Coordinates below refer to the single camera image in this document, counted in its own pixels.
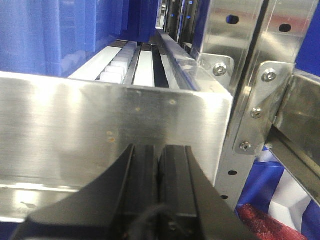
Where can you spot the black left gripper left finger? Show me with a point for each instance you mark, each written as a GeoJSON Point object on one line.
{"type": "Point", "coordinates": [115, 206]}

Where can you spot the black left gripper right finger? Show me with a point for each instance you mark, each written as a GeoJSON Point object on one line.
{"type": "Point", "coordinates": [196, 210]}

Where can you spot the stainless steel shelf upright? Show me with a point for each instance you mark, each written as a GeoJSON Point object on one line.
{"type": "Point", "coordinates": [231, 39]}

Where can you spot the blue plastic tray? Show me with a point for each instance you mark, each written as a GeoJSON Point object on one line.
{"type": "Point", "coordinates": [56, 37]}

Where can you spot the red textured pad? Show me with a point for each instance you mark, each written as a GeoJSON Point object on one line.
{"type": "Point", "coordinates": [266, 227]}

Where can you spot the steel corner bracket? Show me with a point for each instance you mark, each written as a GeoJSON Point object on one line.
{"type": "Point", "coordinates": [265, 97]}

